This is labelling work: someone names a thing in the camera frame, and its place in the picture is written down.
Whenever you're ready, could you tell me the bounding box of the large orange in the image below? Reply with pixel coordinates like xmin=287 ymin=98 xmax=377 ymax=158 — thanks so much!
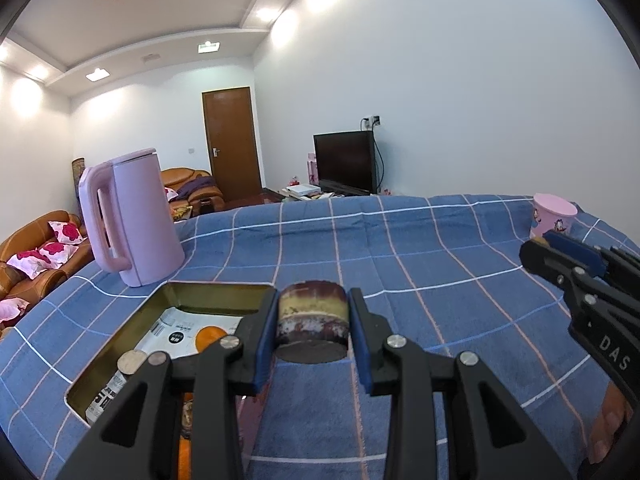
xmin=195 ymin=325 xmax=228 ymax=353

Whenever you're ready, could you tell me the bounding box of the cut sugarcane piece front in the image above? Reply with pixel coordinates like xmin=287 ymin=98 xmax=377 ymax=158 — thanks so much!
xmin=117 ymin=349 xmax=146 ymax=376

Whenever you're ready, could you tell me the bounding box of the dark mangosteen front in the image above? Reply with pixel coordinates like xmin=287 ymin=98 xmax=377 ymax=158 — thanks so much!
xmin=181 ymin=400 xmax=193 ymax=440

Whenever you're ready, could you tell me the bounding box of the small orange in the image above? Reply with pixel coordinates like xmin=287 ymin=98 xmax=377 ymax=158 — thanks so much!
xmin=178 ymin=438 xmax=191 ymax=480

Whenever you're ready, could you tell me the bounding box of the right hand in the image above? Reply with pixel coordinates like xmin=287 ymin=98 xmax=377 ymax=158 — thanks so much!
xmin=588 ymin=382 xmax=634 ymax=464

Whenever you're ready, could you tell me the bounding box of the pink cartoon mug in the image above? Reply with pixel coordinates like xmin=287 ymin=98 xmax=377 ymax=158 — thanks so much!
xmin=529 ymin=193 xmax=578 ymax=237

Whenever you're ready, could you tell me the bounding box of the pink metal tin box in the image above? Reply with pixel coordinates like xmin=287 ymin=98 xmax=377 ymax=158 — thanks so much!
xmin=64 ymin=280 xmax=279 ymax=480

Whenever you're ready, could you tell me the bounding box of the printed paper liner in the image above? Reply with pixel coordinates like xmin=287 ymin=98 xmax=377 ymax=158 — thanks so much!
xmin=86 ymin=307 xmax=241 ymax=425

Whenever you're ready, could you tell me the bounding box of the white tv stand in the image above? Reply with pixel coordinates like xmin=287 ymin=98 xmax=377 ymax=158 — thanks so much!
xmin=279 ymin=184 xmax=343 ymax=202

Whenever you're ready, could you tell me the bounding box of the black television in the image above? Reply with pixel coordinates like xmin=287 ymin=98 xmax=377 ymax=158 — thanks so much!
xmin=314 ymin=130 xmax=378 ymax=194

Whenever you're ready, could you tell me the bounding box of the brown leather far sofa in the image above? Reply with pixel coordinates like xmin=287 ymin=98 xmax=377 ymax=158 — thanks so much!
xmin=160 ymin=168 xmax=226 ymax=221

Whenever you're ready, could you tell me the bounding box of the pink electric kettle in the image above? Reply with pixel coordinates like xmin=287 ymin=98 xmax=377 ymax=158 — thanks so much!
xmin=78 ymin=148 xmax=186 ymax=287

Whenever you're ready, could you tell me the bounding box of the brown wooden door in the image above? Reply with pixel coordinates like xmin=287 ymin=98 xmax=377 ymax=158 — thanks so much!
xmin=202 ymin=87 xmax=262 ymax=202

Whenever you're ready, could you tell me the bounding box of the brown leather long sofa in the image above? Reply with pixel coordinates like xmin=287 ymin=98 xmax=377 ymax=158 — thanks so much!
xmin=1 ymin=210 xmax=93 ymax=306

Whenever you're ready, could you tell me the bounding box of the brown leather near armchair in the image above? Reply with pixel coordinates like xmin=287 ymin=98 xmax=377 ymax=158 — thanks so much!
xmin=0 ymin=298 xmax=29 ymax=336

